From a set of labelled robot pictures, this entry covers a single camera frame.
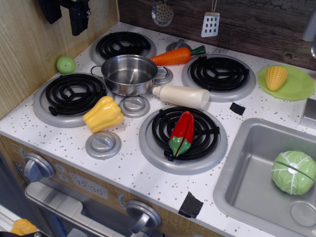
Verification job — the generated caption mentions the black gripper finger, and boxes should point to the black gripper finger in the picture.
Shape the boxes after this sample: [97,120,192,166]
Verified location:
[38,0,62,24]
[69,0,90,36]

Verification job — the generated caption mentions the red toy pepper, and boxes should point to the red toy pepper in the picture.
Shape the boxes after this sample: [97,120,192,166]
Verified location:
[168,111,195,157]

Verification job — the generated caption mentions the yellow toy bell pepper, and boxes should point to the yellow toy bell pepper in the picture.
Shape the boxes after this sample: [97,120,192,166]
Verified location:
[83,96,124,133]

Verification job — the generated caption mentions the green toy apple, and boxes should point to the green toy apple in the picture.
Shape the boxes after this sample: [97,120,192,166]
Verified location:
[56,56,77,74]

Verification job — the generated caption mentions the hanging silver strainer ladle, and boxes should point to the hanging silver strainer ladle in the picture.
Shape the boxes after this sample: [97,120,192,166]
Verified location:
[152,0,173,27]

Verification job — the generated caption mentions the front left black burner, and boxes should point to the front left black burner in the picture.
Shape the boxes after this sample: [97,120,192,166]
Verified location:
[34,73,113,128]

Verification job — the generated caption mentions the silver stovetop knob back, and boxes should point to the silver stovetop knob back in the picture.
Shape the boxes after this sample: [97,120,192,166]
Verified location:
[166,39,192,52]

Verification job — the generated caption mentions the silver stovetop knob behind pot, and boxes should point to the silver stovetop knob behind pot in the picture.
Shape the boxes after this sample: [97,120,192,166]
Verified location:
[154,66,173,86]

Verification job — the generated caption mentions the silver stovetop knob middle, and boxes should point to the silver stovetop knob middle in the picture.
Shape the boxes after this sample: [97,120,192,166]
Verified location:
[119,96,150,118]

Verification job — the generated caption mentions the orange toy carrot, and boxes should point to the orange toy carrot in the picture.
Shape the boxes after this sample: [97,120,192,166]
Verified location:
[151,45,206,66]

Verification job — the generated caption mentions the hanging silver slotted spatula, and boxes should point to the hanging silver slotted spatula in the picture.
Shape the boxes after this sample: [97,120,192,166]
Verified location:
[201,0,220,38]

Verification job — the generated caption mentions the silver stovetop knob front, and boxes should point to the silver stovetop knob front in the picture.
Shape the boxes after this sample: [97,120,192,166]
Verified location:
[85,131,121,159]

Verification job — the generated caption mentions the white toy bottle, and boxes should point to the white toy bottle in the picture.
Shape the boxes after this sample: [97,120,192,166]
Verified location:
[152,85,210,109]

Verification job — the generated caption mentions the left silver oven dial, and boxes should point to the left silver oven dial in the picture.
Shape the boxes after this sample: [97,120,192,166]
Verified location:
[24,153,55,182]

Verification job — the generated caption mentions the silver oven dial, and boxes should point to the silver oven dial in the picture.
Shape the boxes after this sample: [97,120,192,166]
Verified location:
[126,200,162,234]
[24,153,55,182]

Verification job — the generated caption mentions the black tape piece small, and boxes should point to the black tape piece small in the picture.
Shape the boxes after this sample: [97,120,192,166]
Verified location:
[230,102,246,116]

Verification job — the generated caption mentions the front right black burner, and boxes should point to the front right black burner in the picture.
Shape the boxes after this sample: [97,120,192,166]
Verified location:
[139,107,228,175]

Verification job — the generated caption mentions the yellow toy corn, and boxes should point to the yellow toy corn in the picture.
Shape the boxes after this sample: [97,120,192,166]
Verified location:
[265,66,288,91]

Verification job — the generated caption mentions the right silver oven dial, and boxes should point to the right silver oven dial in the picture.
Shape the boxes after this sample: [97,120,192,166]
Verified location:
[126,200,162,234]

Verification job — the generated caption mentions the yellow object bottom left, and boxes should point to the yellow object bottom left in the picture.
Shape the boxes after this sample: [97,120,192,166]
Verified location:
[10,219,38,236]

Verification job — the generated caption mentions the black tape piece front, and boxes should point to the black tape piece front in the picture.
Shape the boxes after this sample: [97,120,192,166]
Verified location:
[178,192,203,219]

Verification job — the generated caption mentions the green plastic plate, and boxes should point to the green plastic plate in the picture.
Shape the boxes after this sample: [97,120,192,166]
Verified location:
[257,65,315,100]

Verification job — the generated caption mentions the silver faucet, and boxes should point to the silver faucet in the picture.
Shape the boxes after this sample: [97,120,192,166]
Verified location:
[301,8,316,59]

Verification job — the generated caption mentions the grey toy sink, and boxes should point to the grey toy sink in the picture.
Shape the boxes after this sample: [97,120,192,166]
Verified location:
[213,118,316,237]

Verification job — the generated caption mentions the green toy cabbage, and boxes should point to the green toy cabbage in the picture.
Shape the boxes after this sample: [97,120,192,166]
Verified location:
[271,151,316,195]

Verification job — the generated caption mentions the steel pot with handles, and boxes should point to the steel pot with handles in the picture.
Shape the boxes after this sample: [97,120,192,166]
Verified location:
[90,55,158,96]

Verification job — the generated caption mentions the silver oven door handle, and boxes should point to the silver oven door handle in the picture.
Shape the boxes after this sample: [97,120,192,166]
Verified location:
[25,182,136,237]

